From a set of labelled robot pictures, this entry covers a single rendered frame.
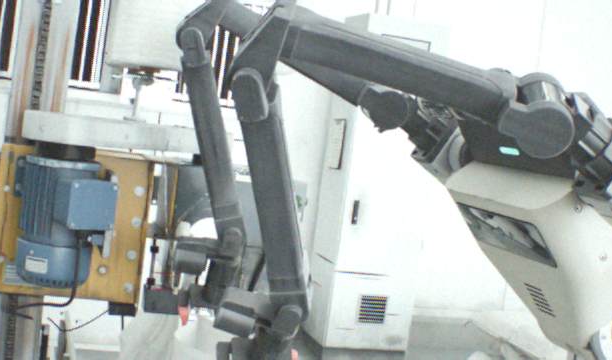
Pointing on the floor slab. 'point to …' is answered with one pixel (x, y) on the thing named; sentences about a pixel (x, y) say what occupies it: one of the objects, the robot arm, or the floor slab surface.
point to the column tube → (61, 21)
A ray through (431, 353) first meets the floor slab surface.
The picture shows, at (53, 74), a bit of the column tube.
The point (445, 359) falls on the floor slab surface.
